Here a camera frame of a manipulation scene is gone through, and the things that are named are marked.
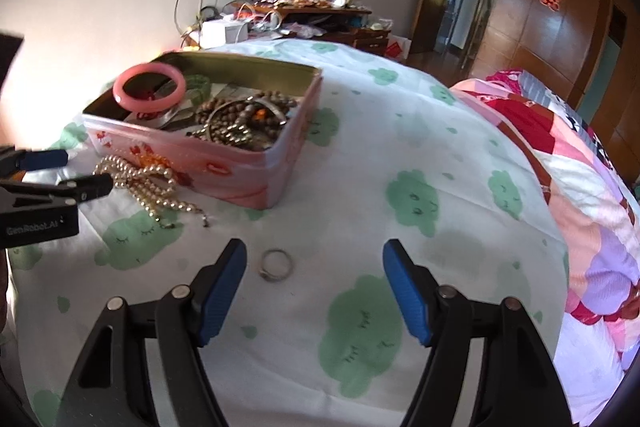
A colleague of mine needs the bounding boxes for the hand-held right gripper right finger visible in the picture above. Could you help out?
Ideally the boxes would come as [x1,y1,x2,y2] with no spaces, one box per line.
[382,238,571,427]

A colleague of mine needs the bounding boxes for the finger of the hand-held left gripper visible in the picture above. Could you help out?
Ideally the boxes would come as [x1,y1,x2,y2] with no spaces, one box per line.
[0,145,70,182]
[0,173,114,208]

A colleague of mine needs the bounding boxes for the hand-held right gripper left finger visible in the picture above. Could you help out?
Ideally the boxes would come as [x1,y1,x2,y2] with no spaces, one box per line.
[54,238,249,427]

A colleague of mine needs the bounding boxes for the silver ring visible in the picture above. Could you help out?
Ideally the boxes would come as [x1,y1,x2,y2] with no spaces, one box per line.
[258,248,295,283]

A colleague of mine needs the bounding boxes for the pearl necklace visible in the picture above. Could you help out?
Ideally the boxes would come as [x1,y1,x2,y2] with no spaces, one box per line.
[93,155,214,230]

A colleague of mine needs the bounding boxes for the pink bangle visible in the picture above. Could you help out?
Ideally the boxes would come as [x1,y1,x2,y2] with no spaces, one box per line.
[112,62,188,112]

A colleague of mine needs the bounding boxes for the wide silver bangle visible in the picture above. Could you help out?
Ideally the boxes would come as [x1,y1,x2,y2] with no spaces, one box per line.
[125,104,202,132]

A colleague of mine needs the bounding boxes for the pink tin box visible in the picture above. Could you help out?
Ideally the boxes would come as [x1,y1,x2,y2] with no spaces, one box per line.
[81,52,324,210]

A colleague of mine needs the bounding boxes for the dark bead necklace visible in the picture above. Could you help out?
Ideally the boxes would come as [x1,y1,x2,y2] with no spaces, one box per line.
[192,94,281,152]

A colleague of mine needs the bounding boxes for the shiny metallic bead bracelet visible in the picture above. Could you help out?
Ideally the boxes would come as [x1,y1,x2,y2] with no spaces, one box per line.
[186,119,251,148]

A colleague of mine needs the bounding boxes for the thin silver bangle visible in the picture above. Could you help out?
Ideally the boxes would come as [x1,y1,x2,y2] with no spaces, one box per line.
[206,98,292,142]

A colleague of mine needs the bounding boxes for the white sheet with green clouds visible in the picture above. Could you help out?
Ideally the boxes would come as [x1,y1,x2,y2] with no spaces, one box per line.
[7,38,571,427]

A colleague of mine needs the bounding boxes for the white box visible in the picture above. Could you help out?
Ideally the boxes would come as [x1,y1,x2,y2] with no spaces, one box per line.
[199,19,247,48]

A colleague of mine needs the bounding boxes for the pink patchwork quilt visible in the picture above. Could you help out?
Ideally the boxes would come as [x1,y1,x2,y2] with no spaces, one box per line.
[450,68,640,414]

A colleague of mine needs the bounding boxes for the red paper bag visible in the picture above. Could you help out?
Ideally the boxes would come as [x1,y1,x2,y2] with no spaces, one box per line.
[385,34,412,62]

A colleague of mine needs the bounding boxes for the wooden television cabinet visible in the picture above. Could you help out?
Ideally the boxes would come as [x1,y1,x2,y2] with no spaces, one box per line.
[230,2,392,56]

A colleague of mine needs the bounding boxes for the wooden wardrobe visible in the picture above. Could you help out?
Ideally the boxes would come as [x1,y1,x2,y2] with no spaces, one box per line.
[500,0,640,184]

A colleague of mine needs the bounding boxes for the green jade bracelet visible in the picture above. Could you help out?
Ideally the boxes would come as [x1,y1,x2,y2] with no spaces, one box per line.
[184,74,214,104]

